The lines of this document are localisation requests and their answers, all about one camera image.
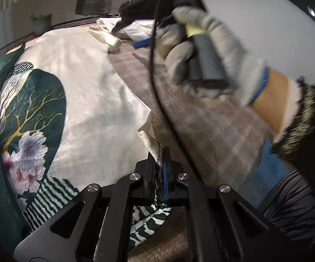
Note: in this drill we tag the plaid bed blanket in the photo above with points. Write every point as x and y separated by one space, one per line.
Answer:
225 142

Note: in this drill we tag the right hand grey glove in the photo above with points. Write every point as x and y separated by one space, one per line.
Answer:
238 62

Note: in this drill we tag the potted plant in teal pot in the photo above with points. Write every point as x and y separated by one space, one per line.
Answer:
41 24

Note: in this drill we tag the folded white shirt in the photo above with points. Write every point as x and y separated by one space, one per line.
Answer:
137 31

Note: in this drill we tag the green white printed t-shirt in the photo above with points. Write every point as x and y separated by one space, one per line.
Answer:
67 119

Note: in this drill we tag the striped trousers leg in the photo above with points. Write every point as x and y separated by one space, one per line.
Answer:
290 206

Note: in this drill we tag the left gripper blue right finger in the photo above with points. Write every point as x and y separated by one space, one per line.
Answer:
170 171

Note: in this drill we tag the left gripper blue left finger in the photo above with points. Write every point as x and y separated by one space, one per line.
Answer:
149 171

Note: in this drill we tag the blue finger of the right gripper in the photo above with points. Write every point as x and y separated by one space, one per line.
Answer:
143 43

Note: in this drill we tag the right forearm black sleeve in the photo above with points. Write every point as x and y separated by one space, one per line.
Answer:
288 107

